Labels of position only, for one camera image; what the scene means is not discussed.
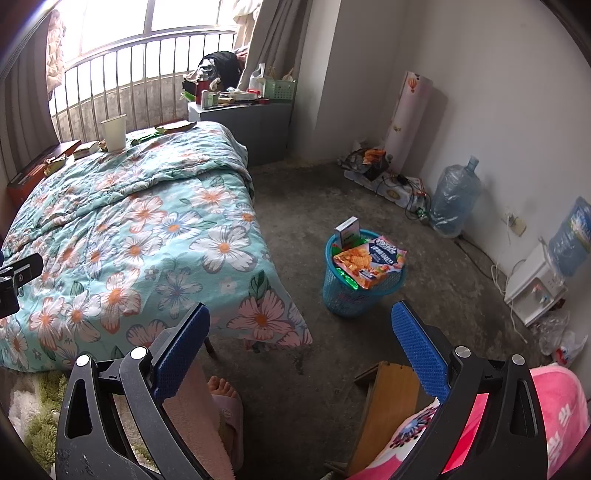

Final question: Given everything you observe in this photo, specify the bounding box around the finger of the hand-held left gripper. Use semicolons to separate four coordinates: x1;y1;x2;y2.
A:
0;253;44;287

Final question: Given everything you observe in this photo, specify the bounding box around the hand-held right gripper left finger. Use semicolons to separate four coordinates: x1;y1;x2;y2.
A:
55;302;218;480

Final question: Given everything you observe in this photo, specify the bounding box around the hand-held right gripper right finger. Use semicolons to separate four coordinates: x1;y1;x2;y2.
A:
391;300;548;480

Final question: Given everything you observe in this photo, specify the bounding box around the blue plastic wastebasket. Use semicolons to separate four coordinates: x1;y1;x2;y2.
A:
323;228;407;319

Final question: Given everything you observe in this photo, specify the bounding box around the person's foot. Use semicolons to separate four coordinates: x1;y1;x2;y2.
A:
207;375;242;407

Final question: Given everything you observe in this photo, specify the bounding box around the wooden stool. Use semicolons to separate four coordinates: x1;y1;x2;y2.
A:
353;361;439;476

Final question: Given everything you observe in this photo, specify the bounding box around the person's leg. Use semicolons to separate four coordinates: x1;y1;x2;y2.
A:
113;364;236;480

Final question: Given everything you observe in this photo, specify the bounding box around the pink slipper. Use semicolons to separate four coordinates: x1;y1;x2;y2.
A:
212;392;245;472

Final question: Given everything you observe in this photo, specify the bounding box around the red-brown wooden nightstand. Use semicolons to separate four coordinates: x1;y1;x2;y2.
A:
6;140;83;208

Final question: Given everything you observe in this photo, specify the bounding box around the green white shaggy rug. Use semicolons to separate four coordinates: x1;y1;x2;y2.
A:
7;369;153;467

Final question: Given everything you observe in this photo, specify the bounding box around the floral blanket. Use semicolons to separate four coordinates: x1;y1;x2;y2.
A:
0;121;314;372

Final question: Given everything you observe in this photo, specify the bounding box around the white water dispenser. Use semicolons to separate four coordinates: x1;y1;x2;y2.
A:
504;243;568;328

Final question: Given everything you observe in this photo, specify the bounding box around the clear plastic bag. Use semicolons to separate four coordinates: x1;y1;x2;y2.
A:
536;311;571;354

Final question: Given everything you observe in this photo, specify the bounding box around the pink blanket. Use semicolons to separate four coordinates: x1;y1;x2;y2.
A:
346;364;585;480

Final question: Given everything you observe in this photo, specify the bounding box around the white red plastic bag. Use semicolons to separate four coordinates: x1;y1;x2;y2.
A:
553;332;589;367

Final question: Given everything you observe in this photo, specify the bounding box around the large blue water bottle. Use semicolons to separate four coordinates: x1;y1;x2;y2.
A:
429;155;482;238

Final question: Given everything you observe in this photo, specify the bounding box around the white paper cup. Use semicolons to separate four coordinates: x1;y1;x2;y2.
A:
100;114;127;152

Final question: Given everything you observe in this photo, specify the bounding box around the grey curtain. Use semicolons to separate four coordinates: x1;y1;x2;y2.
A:
233;0;342;100
0;46;61;185

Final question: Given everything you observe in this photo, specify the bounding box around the row of white packages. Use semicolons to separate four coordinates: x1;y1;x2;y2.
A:
344;168;428;208

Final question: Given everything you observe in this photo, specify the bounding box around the blue water bottle with label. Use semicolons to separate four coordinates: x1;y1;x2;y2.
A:
547;196;591;278

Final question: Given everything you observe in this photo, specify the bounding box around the black orange plastic bag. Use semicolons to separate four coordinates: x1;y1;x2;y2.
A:
344;147;391;182

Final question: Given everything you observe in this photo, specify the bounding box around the metal window railing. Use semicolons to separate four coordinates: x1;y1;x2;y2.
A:
48;30;238;144

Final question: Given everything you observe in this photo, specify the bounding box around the beige hanging garment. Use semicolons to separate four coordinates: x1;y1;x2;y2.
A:
45;9;68;100

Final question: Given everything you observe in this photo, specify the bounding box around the grey cabinet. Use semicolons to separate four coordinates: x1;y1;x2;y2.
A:
187;99;294;168

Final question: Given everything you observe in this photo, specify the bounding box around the balloon print wallpaper roll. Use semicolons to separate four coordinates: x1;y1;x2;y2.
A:
384;71;435;174

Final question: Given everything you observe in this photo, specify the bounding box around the green plastic basket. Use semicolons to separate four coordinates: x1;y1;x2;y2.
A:
263;79;296;101

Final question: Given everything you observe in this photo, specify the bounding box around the black backpack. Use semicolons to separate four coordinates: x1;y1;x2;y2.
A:
198;51;243;90

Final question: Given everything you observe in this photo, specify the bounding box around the tangle of cables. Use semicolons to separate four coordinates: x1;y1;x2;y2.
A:
402;173;435;224

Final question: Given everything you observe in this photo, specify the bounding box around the wall socket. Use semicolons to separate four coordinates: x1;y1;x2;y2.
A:
503;210;527;237

